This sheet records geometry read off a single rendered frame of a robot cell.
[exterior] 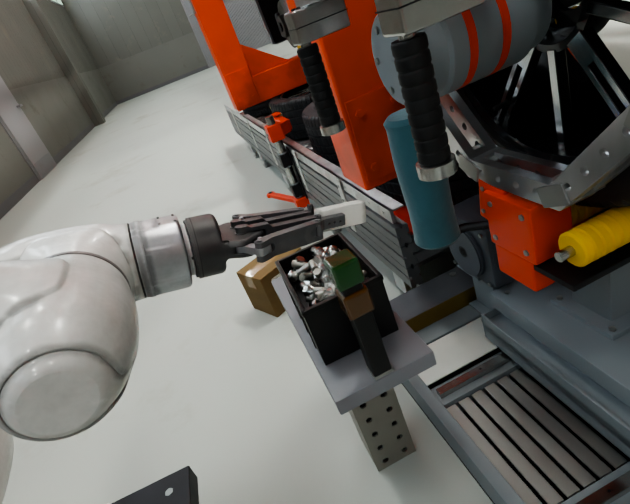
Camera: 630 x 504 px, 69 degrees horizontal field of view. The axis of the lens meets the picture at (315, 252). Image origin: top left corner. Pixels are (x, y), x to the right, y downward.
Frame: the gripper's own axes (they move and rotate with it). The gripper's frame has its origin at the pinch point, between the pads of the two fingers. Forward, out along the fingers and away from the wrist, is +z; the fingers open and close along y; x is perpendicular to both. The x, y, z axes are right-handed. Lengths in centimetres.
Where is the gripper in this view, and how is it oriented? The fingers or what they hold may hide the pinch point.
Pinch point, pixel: (340, 215)
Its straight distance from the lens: 62.1
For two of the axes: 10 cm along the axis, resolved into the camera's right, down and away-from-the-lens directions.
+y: -3.8, -3.3, 8.6
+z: 9.2, -2.2, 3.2
